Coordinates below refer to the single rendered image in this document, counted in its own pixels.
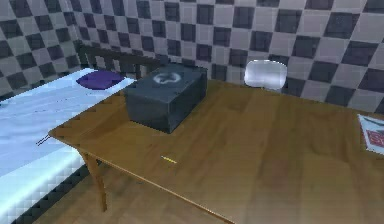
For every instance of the white bed dark headboard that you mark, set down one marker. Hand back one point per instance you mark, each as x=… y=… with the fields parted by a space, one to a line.
x=30 y=123

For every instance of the white and red book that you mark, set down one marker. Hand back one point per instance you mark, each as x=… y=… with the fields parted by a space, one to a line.
x=373 y=133

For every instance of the dark grey box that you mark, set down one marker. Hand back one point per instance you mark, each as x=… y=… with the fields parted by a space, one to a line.
x=163 y=96

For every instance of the purple pillow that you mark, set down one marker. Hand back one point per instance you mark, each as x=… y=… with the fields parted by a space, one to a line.
x=100 y=79

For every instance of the brown wooden table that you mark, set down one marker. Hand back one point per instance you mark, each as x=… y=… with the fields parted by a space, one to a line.
x=253 y=146

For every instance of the small yellow pencil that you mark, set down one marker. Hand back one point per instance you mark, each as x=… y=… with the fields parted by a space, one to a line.
x=169 y=159

